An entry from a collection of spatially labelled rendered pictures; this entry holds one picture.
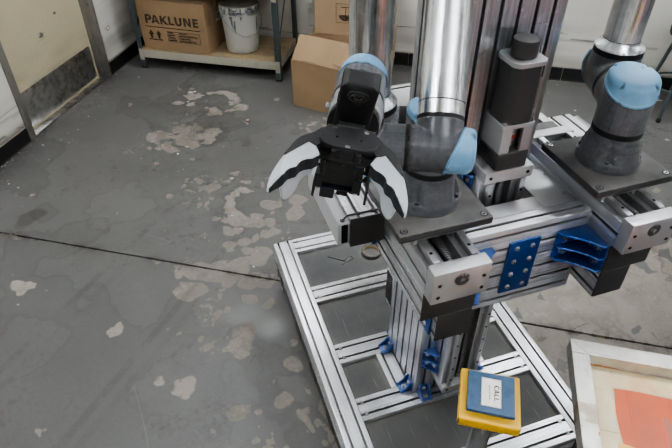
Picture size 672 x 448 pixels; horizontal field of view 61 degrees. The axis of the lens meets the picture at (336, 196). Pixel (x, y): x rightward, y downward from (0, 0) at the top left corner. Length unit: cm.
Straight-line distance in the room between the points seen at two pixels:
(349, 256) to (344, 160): 199
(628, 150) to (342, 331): 134
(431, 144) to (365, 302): 164
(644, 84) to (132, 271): 242
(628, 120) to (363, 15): 69
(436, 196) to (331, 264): 144
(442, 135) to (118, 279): 236
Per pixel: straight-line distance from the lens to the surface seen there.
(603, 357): 145
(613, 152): 149
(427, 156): 88
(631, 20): 151
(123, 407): 255
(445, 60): 91
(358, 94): 66
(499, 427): 132
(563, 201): 153
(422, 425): 215
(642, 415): 143
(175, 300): 285
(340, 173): 70
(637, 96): 143
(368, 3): 105
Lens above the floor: 205
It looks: 38 degrees down
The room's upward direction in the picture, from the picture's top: straight up
